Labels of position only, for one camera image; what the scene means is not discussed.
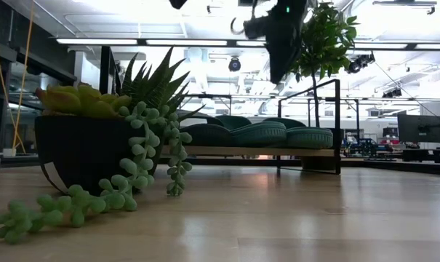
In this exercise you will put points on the artificial succulent arrangement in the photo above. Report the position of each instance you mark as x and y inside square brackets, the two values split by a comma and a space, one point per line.
[158, 83]

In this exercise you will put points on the white label strip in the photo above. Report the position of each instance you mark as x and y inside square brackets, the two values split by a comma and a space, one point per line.
[56, 180]

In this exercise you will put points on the black round plant pot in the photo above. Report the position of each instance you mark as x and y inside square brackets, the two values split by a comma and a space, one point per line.
[318, 163]

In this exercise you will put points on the black track spotlight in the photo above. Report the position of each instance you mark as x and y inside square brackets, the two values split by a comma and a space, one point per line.
[359, 62]
[392, 93]

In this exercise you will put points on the black bowl planter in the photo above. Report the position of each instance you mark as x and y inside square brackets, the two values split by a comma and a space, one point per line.
[81, 153]

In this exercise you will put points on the dark computer monitor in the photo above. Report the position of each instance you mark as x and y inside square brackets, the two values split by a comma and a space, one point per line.
[419, 127]

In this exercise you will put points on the round black ceiling camera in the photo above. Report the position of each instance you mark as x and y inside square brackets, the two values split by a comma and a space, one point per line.
[234, 64]

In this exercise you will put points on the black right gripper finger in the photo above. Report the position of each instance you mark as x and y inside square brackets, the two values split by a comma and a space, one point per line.
[279, 62]

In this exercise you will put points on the black background rig frame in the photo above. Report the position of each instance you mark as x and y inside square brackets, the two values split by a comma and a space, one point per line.
[205, 96]
[347, 99]

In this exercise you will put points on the black aluminium table frame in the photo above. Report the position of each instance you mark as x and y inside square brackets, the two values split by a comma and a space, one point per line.
[405, 168]

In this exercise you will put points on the wooden shelf with black frame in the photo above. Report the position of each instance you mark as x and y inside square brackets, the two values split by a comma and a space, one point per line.
[241, 150]

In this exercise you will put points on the small white block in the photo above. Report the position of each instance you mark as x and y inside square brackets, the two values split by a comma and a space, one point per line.
[9, 152]

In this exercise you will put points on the cluttered background workbench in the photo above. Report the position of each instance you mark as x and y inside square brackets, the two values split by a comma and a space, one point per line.
[368, 147]

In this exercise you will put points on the green leafy artificial tree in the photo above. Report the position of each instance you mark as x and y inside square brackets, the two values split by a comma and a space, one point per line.
[328, 40]

